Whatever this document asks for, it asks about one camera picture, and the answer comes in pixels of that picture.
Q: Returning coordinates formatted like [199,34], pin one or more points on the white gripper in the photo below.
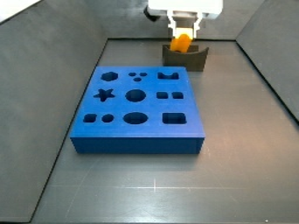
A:
[198,8]

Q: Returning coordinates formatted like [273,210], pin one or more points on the yellow arch block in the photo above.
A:
[182,39]

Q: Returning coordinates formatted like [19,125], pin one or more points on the black curved fixture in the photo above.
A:
[193,59]

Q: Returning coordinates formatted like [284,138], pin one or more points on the blue foam shape board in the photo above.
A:
[138,110]

